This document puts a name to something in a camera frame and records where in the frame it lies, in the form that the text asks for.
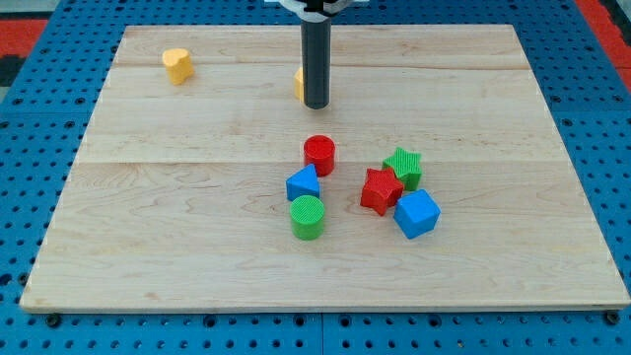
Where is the yellow hexagon block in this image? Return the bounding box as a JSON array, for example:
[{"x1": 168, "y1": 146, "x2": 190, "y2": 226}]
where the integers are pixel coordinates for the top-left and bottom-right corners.
[{"x1": 293, "y1": 67, "x2": 305, "y2": 103}]

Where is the wooden board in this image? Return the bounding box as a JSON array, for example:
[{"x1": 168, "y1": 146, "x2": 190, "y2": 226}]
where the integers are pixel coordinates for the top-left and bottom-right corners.
[{"x1": 21, "y1": 25, "x2": 630, "y2": 314}]

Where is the green cylinder block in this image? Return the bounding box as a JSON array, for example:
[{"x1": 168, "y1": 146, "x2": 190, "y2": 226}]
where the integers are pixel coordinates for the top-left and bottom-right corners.
[{"x1": 290, "y1": 195, "x2": 325, "y2": 241}]

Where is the red cylinder block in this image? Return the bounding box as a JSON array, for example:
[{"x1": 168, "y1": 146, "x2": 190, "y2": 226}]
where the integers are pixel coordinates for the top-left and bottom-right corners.
[{"x1": 303, "y1": 135, "x2": 336, "y2": 177}]

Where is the red star block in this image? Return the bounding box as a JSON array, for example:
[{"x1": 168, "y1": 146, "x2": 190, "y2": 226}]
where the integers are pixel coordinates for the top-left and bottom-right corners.
[{"x1": 360, "y1": 167, "x2": 404, "y2": 216}]

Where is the blue cube block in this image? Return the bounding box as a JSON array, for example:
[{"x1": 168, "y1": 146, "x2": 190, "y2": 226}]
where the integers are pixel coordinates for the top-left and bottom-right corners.
[{"x1": 393, "y1": 189, "x2": 441, "y2": 240}]

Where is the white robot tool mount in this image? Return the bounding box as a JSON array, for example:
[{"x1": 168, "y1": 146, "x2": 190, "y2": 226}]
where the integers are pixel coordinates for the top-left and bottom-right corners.
[{"x1": 262, "y1": 0, "x2": 371, "y2": 23}]

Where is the green star block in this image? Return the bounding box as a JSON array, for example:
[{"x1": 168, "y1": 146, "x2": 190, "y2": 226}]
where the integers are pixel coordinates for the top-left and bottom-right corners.
[{"x1": 383, "y1": 147, "x2": 423, "y2": 191}]

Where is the yellow heart block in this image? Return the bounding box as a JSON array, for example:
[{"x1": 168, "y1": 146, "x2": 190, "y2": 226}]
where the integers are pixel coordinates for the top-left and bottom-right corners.
[{"x1": 162, "y1": 48, "x2": 195, "y2": 86}]

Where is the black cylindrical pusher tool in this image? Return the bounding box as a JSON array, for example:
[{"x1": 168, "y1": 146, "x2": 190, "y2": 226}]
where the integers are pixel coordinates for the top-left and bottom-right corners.
[{"x1": 301, "y1": 20, "x2": 331, "y2": 109}]

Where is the blue triangle block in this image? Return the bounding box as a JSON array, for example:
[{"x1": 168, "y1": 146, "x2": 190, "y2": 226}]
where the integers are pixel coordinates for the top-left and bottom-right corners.
[{"x1": 286, "y1": 164, "x2": 320, "y2": 201}]

